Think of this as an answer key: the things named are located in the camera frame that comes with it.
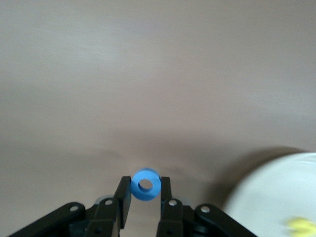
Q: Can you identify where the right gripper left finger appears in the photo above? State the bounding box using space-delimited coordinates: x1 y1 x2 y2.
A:
9 176 132 237

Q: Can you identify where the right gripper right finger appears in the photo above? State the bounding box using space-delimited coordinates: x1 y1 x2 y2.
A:
157 176 257 237

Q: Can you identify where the blue letter o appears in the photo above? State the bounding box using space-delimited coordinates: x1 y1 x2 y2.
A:
130 167 162 202

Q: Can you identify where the yellow letter h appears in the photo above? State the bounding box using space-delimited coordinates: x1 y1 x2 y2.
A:
281 216 316 235

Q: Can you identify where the beige brown plate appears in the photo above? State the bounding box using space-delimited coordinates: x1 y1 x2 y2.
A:
222 152 316 237

